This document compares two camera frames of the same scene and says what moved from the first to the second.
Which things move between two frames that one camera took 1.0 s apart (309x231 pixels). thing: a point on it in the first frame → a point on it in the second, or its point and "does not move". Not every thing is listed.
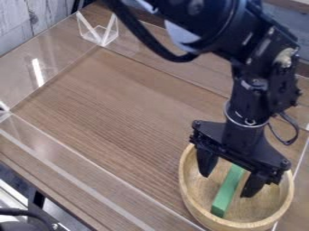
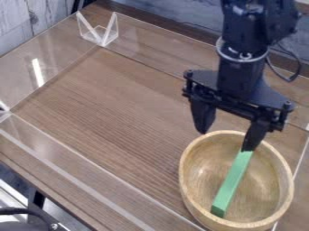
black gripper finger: [208, 161] → [204, 115]
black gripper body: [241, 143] → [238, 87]
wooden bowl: [253, 212] does not move
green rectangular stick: [225, 198] does not move
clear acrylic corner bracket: [99, 34] does not move
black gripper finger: [253, 184] → [256, 133]
